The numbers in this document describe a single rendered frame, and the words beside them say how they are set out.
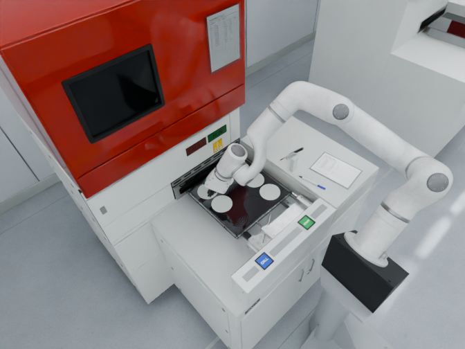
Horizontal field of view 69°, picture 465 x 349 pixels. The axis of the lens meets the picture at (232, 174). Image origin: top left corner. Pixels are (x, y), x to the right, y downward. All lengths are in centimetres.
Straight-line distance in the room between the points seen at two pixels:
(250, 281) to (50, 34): 102
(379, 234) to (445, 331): 131
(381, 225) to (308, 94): 55
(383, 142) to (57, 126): 106
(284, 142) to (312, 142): 14
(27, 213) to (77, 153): 202
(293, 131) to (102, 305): 165
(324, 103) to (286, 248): 59
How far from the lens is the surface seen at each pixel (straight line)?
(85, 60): 108
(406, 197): 133
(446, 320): 262
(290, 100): 126
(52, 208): 312
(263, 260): 138
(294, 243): 143
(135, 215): 162
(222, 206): 160
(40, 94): 107
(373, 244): 139
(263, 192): 165
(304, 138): 184
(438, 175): 128
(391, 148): 130
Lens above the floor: 220
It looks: 49 degrees down
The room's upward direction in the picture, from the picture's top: 3 degrees counter-clockwise
